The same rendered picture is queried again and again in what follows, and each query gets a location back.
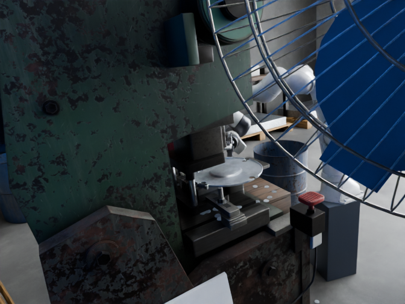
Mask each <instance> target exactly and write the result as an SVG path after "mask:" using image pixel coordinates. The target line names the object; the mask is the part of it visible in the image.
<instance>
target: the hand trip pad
mask: <svg viewBox="0 0 405 304"><path fill-rule="evenodd" d="M298 201H299V202H301V203H303V204H306V205H308V206H309V209H310V210H313V209H314V205H316V204H318V203H321V202H323V201H324V196H323V195H321V194H319V193H317V192H313V191H309V192H307V193H305V194H302V195H300V196H299V197H298Z"/></svg>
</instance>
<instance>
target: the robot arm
mask: <svg viewBox="0 0 405 304"><path fill-rule="evenodd" d="M302 65H303V64H302ZM302 65H299V66H297V67H295V68H294V69H293V70H291V71H289V72H288V73H287V74H285V75H284V76H282V78H283V77H285V76H287V75H288V74H290V73H291V72H293V71H294V70H296V69H298V68H299V67H301V66H302ZM277 69H278V71H279V73H280V74H281V75H282V74H284V73H285V72H286V71H287V70H285V69H284V68H281V67H277ZM314 78H315V77H314V74H313V71H312V69H311V67H310V66H308V65H305V66H303V67H302V68H301V69H299V70H297V71H296V72H294V73H293V74H291V75H290V76H288V77H286V78H285V79H284V81H285V82H286V84H287V85H288V86H289V88H290V89H291V91H292V92H293V93H294V94H295V93H296V92H298V91H299V90H300V89H301V88H302V87H304V86H305V85H306V84H307V83H309V82H310V81H312V80H313V79H314ZM272 81H274V79H273V77H272V75H271V73H268V74H267V76H266V77H265V78H264V79H263V80H262V81H261V82H260V83H258V84H256V85H253V86H252V88H253V95H254V94H255V93H257V92H258V91H259V90H261V89H263V88H264V87H265V86H267V85H268V84H269V83H271V82H272ZM281 91H282V90H281V89H280V87H279V86H278V84H275V85H273V86H272V87H270V88H269V89H267V90H266V91H264V92H262V93H261V94H259V95H258V96H256V97H254V98H253V101H256V102H260V103H269V102H271V101H272V100H274V99H275V98H276V96H277V95H279V94H280V92H281ZM309 93H310V94H311V97H312V100H313V103H315V102H316V101H317V99H316V85H315V81H313V82H312V83H311V84H309V85H308V86H307V87H305V88H304V89H303V90H302V91H301V92H299V93H298V94H306V95H308V94H309ZM315 111H316V115H317V117H318V119H319V120H320V121H321V122H322V123H323V122H324V121H325V118H324V115H323V113H322V110H321V108H320V106H318V107H317V108H316V109H315ZM233 115H234V123H233V124H229V125H228V126H229V127H228V128H227V129H226V130H225V132H227V134H228V137H227V138H226V144H227V147H225V150H227V157H233V152H236V153H237V154H240V153H241V152H243V150H244V149H245V148H246V145H245V143H244V142H243V141H242V140H241V137H243V136H245V135H246V134H247V132H248V130H249V129H250V127H251V121H250V119H249V118H247V117H246V116H245V115H243V114H242V113H240V112H236V113H234V114H233ZM330 141H331V140H330V139H329V138H328V137H326V136H325V135H324V134H322V135H320V137H319V144H320V147H321V154H323V152H324V151H325V149H326V148H327V146H328V144H329V143H330ZM342 176H343V173H342V172H340V171H338V170H336V169H335V168H333V167H332V166H330V165H328V164H326V166H325V167H323V169H322V171H321V178H323V179H324V180H326V181H328V182H330V183H331V184H333V185H335V186H338V184H339V182H340V180H341V178H342ZM340 189H342V190H344V191H345V192H347V193H350V194H352V195H354V196H356V197H359V198H363V195H364V193H363V191H361V190H360V187H359V184H358V183H357V182H355V181H354V180H352V179H350V178H349V179H348V180H347V181H346V182H345V183H344V184H343V185H342V186H341V187H340ZM319 194H321V195H323V196H324V201H327V202H331V203H339V204H347V203H350V202H352V201H355V200H354V199H352V198H349V197H347V196H346V195H343V194H341V193H340V192H338V191H336V190H335V189H333V188H331V187H329V186H327V185H326V184H324V183H322V182H321V190H320V192H319Z"/></svg>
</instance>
